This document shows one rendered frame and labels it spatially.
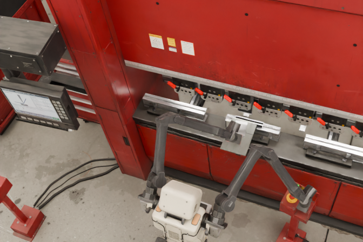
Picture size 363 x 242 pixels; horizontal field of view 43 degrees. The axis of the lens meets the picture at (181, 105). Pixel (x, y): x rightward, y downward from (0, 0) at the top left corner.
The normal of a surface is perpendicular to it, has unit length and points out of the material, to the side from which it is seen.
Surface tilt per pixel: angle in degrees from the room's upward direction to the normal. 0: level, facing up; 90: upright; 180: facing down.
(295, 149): 0
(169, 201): 48
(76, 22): 90
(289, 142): 0
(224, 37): 90
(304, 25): 90
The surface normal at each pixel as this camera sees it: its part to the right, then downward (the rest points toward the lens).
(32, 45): -0.11, -0.59
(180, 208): -0.37, 0.16
